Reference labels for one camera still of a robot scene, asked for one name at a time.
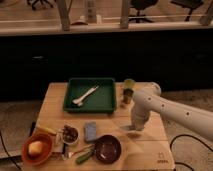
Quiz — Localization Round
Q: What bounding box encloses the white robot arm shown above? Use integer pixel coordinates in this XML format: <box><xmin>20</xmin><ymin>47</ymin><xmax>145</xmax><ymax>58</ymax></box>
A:
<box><xmin>131</xmin><ymin>82</ymin><xmax>213</xmax><ymax>142</ymax></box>

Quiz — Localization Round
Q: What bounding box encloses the dark metal cup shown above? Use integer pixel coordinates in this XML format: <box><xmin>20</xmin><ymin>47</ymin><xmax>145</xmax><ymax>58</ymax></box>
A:
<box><xmin>123</xmin><ymin>89</ymin><xmax>133</xmax><ymax>104</ymax></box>

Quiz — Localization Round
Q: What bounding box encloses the green plastic cup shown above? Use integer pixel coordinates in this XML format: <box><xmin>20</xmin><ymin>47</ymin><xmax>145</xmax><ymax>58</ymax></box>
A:
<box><xmin>124</xmin><ymin>78</ymin><xmax>135</xmax><ymax>89</ymax></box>

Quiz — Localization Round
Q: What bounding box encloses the green plastic tray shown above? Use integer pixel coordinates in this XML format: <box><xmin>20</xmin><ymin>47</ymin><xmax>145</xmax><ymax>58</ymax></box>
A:
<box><xmin>63</xmin><ymin>78</ymin><xmax>117</xmax><ymax>114</ymax></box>

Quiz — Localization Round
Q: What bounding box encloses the white plastic spatula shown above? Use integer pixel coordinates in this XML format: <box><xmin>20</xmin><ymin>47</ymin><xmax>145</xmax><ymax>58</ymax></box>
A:
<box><xmin>72</xmin><ymin>85</ymin><xmax>99</xmax><ymax>106</ymax></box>

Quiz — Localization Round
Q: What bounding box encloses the blue sponge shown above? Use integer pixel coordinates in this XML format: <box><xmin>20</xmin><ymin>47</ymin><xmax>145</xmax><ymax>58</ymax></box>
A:
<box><xmin>84</xmin><ymin>122</ymin><xmax>97</xmax><ymax>142</ymax></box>

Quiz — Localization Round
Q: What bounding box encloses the white bowl with brown food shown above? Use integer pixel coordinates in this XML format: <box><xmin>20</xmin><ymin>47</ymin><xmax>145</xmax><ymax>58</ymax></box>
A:
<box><xmin>62</xmin><ymin>125</ymin><xmax>78</xmax><ymax>145</ymax></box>

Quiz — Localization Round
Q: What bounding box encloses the dark purple bowl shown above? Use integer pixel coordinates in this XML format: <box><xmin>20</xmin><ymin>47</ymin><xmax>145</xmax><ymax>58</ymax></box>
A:
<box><xmin>94</xmin><ymin>135</ymin><xmax>122</xmax><ymax>164</ymax></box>

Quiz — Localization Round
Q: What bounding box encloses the green cucumber toy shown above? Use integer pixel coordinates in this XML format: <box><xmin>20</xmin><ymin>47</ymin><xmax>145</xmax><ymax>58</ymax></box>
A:
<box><xmin>75</xmin><ymin>151</ymin><xmax>93</xmax><ymax>165</ymax></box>

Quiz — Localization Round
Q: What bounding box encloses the yellow banana toy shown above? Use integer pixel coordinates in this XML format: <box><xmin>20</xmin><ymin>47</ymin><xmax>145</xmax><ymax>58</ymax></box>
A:
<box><xmin>37</xmin><ymin>126</ymin><xmax>57</xmax><ymax>135</ymax></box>

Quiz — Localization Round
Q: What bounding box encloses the orange bowl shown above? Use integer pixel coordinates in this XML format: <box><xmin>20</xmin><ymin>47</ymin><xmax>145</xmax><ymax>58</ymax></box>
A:
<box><xmin>21</xmin><ymin>132</ymin><xmax>53</xmax><ymax>166</ymax></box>

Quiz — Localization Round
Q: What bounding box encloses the black office chair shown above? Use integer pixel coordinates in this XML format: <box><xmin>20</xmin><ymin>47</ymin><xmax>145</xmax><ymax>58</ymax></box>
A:
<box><xmin>129</xmin><ymin>0</ymin><xmax>158</xmax><ymax>23</ymax></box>
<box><xmin>26</xmin><ymin>0</ymin><xmax>54</xmax><ymax>11</ymax></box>
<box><xmin>171</xmin><ymin>0</ymin><xmax>204</xmax><ymax>22</ymax></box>

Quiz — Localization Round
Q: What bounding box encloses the yellow fruit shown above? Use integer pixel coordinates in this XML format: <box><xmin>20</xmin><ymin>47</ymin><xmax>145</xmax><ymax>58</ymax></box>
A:
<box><xmin>28</xmin><ymin>141</ymin><xmax>44</xmax><ymax>157</ymax></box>

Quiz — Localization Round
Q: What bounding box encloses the black office chair left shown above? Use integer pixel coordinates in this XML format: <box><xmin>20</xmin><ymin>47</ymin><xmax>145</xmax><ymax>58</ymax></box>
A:
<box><xmin>26</xmin><ymin>0</ymin><xmax>54</xmax><ymax>11</ymax></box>

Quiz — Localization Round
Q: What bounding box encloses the black office chair right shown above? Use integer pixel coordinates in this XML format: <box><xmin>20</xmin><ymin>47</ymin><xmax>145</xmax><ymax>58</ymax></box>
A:
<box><xmin>171</xmin><ymin>0</ymin><xmax>204</xmax><ymax>22</ymax></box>

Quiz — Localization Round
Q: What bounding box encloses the wooden post right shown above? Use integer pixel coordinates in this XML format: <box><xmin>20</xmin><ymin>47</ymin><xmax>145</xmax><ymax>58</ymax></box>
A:
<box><xmin>120</xmin><ymin>0</ymin><xmax>130</xmax><ymax>29</ymax></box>

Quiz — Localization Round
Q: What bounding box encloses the wooden post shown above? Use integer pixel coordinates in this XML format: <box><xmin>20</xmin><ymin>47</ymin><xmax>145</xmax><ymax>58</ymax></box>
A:
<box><xmin>56</xmin><ymin>0</ymin><xmax>70</xmax><ymax>31</ymax></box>
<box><xmin>120</xmin><ymin>0</ymin><xmax>130</xmax><ymax>29</ymax></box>

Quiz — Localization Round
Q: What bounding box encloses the black cable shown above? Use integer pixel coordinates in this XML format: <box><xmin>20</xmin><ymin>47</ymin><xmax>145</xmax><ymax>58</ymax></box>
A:
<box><xmin>169</xmin><ymin>133</ymin><xmax>213</xmax><ymax>171</ymax></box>

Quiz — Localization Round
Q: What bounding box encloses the wooden post left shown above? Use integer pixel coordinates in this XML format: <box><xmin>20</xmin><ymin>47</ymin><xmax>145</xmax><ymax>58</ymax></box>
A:
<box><xmin>56</xmin><ymin>0</ymin><xmax>70</xmax><ymax>31</ymax></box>

